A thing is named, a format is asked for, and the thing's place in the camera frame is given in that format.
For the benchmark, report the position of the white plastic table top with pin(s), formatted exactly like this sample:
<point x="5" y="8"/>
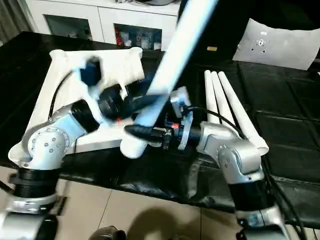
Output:
<point x="70" y="65"/>

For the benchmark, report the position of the white plastic table leg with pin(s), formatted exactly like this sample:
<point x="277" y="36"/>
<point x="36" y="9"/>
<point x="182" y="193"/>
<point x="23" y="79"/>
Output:
<point x="211" y="95"/>
<point x="221" y="100"/>
<point x="175" y="50"/>
<point x="237" y="105"/>

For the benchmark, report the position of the small white cup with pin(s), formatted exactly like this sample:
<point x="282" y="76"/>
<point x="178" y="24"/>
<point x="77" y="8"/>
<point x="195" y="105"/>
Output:
<point x="157" y="46"/>
<point x="127" y="42"/>

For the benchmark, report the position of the red bottle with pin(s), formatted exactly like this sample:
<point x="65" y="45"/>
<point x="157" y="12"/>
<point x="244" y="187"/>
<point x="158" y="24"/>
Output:
<point x="119" y="37"/>

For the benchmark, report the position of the white glass-door cabinet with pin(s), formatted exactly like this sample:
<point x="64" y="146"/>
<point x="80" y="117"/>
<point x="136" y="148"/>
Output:
<point x="105" y="15"/>

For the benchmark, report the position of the small tan label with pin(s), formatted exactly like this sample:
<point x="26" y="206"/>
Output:
<point x="211" y="48"/>

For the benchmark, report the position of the dark robot foot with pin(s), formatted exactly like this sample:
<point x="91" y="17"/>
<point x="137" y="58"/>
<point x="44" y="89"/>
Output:
<point x="107" y="233"/>

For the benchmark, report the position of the black cabinet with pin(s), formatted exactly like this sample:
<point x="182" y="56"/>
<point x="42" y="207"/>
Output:
<point x="225" y="25"/>

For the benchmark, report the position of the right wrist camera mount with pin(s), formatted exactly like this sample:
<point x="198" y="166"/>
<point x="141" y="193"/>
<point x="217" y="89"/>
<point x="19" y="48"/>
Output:
<point x="180" y="97"/>

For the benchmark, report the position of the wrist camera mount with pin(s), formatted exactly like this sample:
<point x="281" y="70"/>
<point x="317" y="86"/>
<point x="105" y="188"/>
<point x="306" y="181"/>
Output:
<point x="91" y="72"/>
<point x="180" y="97"/>

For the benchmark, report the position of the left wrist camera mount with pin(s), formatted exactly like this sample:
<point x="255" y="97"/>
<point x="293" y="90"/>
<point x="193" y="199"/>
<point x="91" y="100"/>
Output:
<point x="91" y="72"/>

